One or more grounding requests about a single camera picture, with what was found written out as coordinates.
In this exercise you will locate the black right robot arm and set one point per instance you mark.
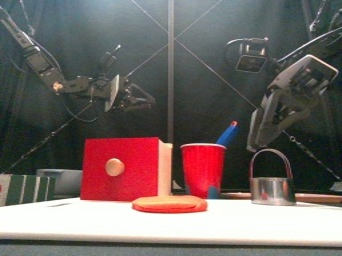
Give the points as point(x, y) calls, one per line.
point(321, 41)

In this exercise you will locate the blue pen with red tip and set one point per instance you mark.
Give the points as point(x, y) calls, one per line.
point(227, 135)

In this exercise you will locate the wooden drawer housing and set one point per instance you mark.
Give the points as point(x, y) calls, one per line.
point(165, 170)

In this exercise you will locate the green white striped box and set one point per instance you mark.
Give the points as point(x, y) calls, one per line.
point(22, 189)

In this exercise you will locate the vertical metal frame pole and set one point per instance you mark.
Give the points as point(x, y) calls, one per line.
point(170, 83)

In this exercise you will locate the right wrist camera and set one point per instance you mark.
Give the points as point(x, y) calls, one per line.
point(251, 61)

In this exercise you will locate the red drawer with wooden knob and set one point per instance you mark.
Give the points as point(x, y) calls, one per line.
point(129, 186)

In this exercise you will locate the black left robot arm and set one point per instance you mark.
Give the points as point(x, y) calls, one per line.
point(38, 61)

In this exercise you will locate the white cutting board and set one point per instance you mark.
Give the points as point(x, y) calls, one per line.
point(178, 223)

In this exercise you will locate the flat orange dough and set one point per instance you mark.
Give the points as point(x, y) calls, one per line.
point(169, 204)

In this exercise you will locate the red plastic cup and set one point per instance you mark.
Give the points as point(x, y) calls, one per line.
point(202, 170)

